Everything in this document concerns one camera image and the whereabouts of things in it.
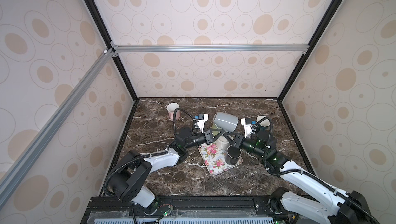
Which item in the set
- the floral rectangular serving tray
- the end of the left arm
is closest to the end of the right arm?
the end of the left arm

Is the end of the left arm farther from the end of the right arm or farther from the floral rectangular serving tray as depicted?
the floral rectangular serving tray

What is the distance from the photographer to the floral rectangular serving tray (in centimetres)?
87
